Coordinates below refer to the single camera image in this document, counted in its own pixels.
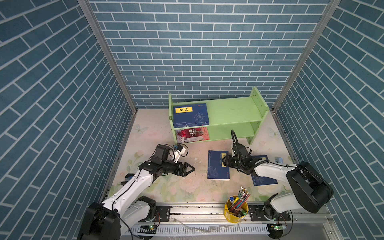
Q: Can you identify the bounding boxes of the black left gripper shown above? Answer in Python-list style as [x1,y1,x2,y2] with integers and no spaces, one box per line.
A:
[161,160,195,177]

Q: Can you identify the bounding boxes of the blue book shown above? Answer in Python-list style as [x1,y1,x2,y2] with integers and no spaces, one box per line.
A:
[251,155,278,187]
[207,151,230,181]
[173,103,210,128]

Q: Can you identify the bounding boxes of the red pink Hamlet book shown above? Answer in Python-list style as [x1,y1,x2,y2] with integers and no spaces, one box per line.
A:
[176,127,210,144]

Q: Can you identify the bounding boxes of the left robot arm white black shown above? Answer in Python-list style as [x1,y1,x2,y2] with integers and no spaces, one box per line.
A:
[77,144,195,240]

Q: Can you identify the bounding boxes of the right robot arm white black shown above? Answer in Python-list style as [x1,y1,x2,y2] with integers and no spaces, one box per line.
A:
[222,148,334,221]

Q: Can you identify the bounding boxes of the green wooden shelf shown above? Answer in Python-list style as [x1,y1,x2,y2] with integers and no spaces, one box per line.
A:
[169,87,270,145]

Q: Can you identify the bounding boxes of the yellow pen cup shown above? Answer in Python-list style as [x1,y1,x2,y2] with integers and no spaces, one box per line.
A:
[224,196,249,224]

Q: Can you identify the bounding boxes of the blue stapler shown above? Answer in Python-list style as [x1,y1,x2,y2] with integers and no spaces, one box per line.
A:
[121,174,134,186]

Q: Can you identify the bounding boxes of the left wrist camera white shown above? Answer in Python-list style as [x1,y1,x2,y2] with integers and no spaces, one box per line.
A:
[174,145,187,163]

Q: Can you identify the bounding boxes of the black corrugated cable right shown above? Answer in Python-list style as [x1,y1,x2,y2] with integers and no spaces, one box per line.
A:
[230,129,271,176]

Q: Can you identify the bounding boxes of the aluminium corner post right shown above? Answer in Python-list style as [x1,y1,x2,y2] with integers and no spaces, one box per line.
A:
[272,0,341,114]

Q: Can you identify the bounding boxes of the aluminium corner post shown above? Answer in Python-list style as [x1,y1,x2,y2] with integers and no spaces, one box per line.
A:
[78,0,137,115]
[272,0,341,114]

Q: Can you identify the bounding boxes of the aluminium corner post left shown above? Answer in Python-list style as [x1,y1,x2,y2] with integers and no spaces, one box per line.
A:
[78,0,137,115]

